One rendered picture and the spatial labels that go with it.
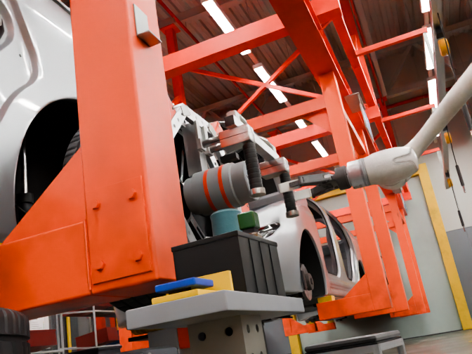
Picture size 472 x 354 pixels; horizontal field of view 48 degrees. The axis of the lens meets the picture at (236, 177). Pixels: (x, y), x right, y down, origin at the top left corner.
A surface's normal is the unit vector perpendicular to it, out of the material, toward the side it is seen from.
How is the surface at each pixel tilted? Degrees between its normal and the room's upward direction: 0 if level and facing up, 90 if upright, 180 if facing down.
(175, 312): 90
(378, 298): 90
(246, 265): 90
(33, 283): 90
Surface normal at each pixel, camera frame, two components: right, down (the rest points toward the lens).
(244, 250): 0.89, -0.27
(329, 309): -0.37, -0.23
